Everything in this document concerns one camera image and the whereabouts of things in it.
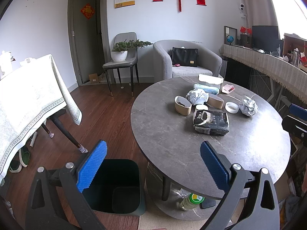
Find black snack bag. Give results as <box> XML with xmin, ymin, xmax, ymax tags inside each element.
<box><xmin>193</xmin><ymin>109</ymin><xmax>229</xmax><ymax>136</ymax></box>

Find white round lid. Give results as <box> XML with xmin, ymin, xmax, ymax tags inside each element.
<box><xmin>225</xmin><ymin>102</ymin><xmax>239</xmax><ymax>114</ymax></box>

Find brown tape roll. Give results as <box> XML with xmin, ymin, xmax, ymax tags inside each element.
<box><xmin>174</xmin><ymin>96</ymin><xmax>192</xmax><ymax>116</ymax></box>
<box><xmin>207</xmin><ymin>94</ymin><xmax>224</xmax><ymax>109</ymax></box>

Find white paper ball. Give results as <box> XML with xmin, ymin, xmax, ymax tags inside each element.
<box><xmin>186</xmin><ymin>88</ymin><xmax>209</xmax><ymax>105</ymax></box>

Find blue tissue pack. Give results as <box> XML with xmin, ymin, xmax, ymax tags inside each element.
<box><xmin>194</xmin><ymin>84</ymin><xmax>220</xmax><ymax>95</ymax></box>

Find small white cap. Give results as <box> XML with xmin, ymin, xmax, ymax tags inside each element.
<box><xmin>196</xmin><ymin>104</ymin><xmax>209</xmax><ymax>110</ymax></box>

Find dark green trash bin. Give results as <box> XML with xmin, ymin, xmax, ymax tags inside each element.
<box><xmin>82</xmin><ymin>159</ymin><xmax>146</xmax><ymax>216</ymax></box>

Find beige fringed desk cloth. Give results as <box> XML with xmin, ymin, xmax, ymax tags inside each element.
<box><xmin>220</xmin><ymin>44</ymin><xmax>307</xmax><ymax>103</ymax></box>

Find green cap bottle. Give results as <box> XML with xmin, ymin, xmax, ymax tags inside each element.
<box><xmin>179</xmin><ymin>193</ymin><xmax>205</xmax><ymax>211</ymax></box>

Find black table leg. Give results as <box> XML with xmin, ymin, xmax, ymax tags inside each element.
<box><xmin>50</xmin><ymin>114</ymin><xmax>88</xmax><ymax>154</ymax></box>

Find round grey marble table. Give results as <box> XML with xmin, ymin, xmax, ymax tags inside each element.
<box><xmin>130</xmin><ymin>76</ymin><xmax>291</xmax><ymax>222</ymax></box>

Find white green shoe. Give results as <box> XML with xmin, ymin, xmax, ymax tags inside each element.
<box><xmin>19</xmin><ymin>146</ymin><xmax>31</xmax><ymax>168</ymax></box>

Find black monitor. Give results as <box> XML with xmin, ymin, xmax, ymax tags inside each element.
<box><xmin>252</xmin><ymin>25</ymin><xmax>279</xmax><ymax>52</ymax></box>

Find small cardboard box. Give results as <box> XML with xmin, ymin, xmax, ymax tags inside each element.
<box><xmin>89</xmin><ymin>73</ymin><xmax>100</xmax><ymax>84</ymax></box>

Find white patterned tablecloth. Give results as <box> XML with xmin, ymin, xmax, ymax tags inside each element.
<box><xmin>1</xmin><ymin>52</ymin><xmax>82</xmax><ymax>179</ymax></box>

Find small blue globe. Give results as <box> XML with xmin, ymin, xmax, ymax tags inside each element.
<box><xmin>226</xmin><ymin>35</ymin><xmax>234</xmax><ymax>45</ymax></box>

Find grey armchair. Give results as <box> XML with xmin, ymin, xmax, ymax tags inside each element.
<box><xmin>153</xmin><ymin>39</ymin><xmax>222</xmax><ymax>82</ymax></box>

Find grey dining chair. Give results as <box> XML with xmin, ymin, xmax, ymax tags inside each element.
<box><xmin>102</xmin><ymin>32</ymin><xmax>139</xmax><ymax>97</ymax></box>

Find potted green plant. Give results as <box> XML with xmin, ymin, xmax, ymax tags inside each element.
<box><xmin>111</xmin><ymin>39</ymin><xmax>152</xmax><ymax>62</ymax></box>

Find black handbag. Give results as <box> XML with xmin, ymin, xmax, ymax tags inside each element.
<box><xmin>171</xmin><ymin>47</ymin><xmax>198</xmax><ymax>67</ymax></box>

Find grey door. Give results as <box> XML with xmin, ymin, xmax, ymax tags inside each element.
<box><xmin>72</xmin><ymin>0</ymin><xmax>105</xmax><ymax>84</ymax></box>

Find red fu door sticker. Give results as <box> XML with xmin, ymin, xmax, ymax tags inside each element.
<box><xmin>80</xmin><ymin>3</ymin><xmax>95</xmax><ymax>20</ymax></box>

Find picture frame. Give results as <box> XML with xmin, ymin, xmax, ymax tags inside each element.
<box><xmin>224</xmin><ymin>26</ymin><xmax>237</xmax><ymax>45</ymax></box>

